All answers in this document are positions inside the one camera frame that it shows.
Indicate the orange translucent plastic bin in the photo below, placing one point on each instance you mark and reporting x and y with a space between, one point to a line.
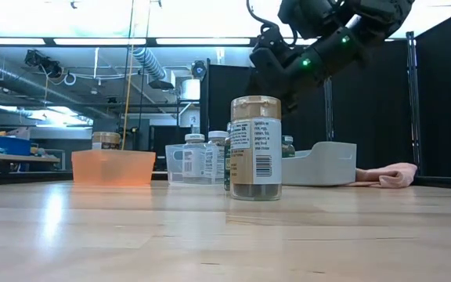
112 168

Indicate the clear plastic bin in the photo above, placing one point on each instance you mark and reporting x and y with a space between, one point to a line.
174 168

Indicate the slotted metal frame post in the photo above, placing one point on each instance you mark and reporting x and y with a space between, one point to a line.
413 98
329 109

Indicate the black room post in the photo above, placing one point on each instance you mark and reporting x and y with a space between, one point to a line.
205 102

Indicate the background wooden table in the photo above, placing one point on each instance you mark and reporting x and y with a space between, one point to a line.
22 158

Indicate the black ceiling-hung device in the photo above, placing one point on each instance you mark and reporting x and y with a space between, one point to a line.
43 62

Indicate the pink cloth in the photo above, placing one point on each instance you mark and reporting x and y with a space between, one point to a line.
394 174

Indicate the black hanging lamp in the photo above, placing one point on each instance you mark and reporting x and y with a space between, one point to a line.
161 85

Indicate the blue storage bin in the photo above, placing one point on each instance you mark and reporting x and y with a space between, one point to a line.
10 145

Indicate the white cylinder tank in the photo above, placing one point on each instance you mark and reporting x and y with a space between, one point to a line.
190 89

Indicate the round black ceiling device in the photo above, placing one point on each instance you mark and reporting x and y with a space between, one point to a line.
199 69

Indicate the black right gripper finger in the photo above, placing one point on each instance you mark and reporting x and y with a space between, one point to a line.
290 102

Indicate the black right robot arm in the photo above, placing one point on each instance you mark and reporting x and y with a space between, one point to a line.
327 51

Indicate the white plastic bin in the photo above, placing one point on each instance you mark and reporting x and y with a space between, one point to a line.
319 168

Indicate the white-lid spice jar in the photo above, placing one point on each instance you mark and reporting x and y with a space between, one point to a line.
194 160
215 160

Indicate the black curtain panel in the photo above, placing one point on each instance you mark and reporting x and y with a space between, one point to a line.
225 98
370 117
307 125
448 117

